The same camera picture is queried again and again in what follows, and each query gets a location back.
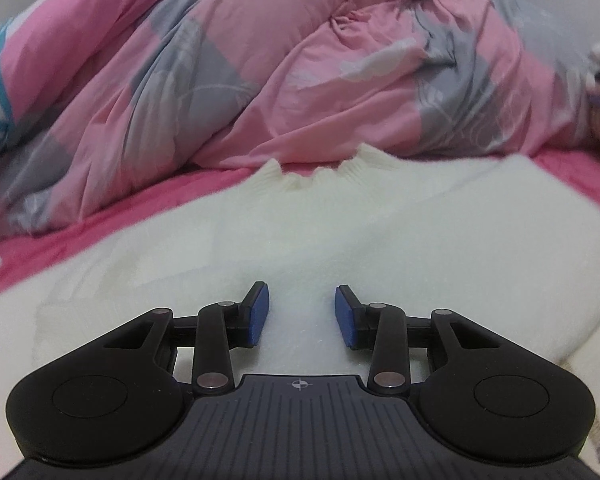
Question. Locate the pink grey floral quilt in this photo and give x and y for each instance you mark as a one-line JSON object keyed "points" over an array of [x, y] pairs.
{"points": [[305, 85]]}

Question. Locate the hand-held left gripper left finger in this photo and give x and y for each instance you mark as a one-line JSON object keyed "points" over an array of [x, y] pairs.
{"points": [[257, 315]]}

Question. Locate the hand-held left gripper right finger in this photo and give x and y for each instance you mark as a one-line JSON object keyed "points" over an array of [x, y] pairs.
{"points": [[344, 315]]}

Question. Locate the white fuzzy sweater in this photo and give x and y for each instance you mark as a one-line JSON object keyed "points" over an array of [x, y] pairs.
{"points": [[305, 240]]}

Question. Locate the pink floral bed sheet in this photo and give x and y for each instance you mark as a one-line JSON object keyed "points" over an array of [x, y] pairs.
{"points": [[80, 230]]}

